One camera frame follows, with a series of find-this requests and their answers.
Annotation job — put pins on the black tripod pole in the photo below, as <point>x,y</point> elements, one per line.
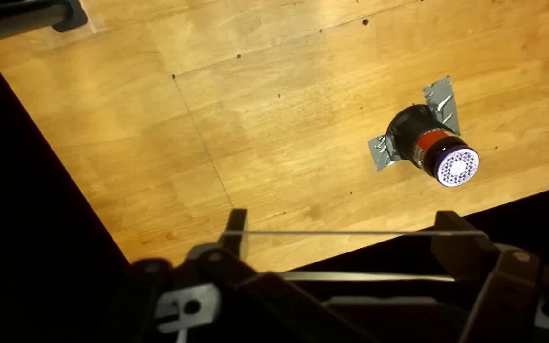
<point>23,17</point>

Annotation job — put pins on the black bottle with red label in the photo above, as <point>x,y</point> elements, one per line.
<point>432,148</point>

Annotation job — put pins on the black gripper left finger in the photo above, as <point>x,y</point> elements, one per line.
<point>209,299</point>

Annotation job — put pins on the clear elastic band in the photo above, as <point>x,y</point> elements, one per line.
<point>368,264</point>

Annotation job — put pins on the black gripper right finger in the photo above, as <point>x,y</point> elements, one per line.
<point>507,287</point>

